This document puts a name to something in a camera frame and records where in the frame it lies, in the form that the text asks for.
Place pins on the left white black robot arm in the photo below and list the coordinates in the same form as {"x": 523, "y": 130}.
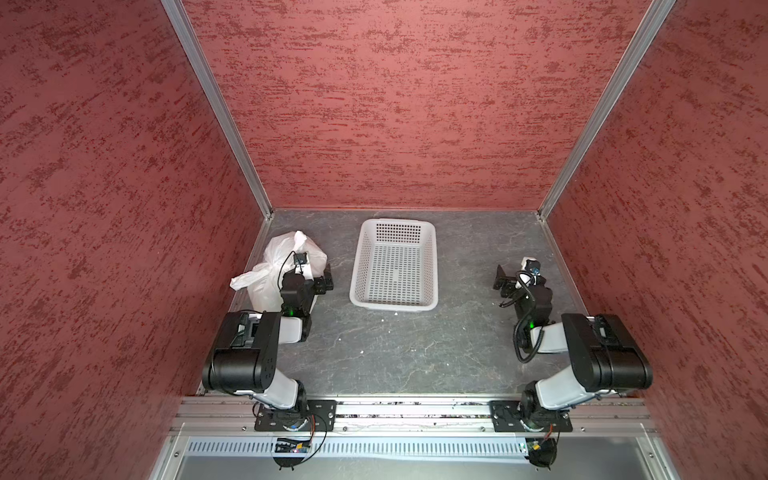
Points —
{"x": 243, "y": 358}

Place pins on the aluminium corner post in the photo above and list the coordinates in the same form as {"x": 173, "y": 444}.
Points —
{"x": 647, "y": 30}
{"x": 188, "y": 39}

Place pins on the right circuit board under rail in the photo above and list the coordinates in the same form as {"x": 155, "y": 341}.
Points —
{"x": 542, "y": 453}

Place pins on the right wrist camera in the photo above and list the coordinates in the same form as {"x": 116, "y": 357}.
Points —
{"x": 531, "y": 265}

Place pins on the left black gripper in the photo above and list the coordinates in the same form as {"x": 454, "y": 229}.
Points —
{"x": 321, "y": 282}

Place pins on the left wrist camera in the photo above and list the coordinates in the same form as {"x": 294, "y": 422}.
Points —
{"x": 300, "y": 259}

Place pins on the white plastic bag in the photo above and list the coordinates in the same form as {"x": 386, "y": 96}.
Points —
{"x": 261, "y": 282}

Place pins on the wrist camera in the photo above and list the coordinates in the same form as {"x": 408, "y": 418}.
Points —
{"x": 531, "y": 265}
{"x": 300, "y": 259}

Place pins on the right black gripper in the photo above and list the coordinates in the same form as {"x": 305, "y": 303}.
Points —
{"x": 510, "y": 284}

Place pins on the white perforated plastic basket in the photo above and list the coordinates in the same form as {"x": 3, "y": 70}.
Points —
{"x": 396, "y": 266}

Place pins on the left circuit board under rail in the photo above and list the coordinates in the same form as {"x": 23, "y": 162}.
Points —
{"x": 289, "y": 453}

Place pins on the aluminium front rail frame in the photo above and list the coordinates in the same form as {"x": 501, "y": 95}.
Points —
{"x": 402, "y": 427}

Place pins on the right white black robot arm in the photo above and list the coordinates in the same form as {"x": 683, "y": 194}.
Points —
{"x": 604, "y": 358}

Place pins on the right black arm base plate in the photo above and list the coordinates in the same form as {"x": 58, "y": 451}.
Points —
{"x": 513, "y": 416}

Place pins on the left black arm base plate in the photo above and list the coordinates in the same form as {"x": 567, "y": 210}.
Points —
{"x": 313, "y": 416}

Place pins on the circuit board under rail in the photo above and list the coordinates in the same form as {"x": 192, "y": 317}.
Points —
{"x": 542, "y": 453}
{"x": 289, "y": 453}

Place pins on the right aluminium corner post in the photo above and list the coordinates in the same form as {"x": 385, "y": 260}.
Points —
{"x": 647, "y": 30}

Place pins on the left aluminium corner post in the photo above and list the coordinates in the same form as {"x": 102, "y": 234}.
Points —
{"x": 188, "y": 39}

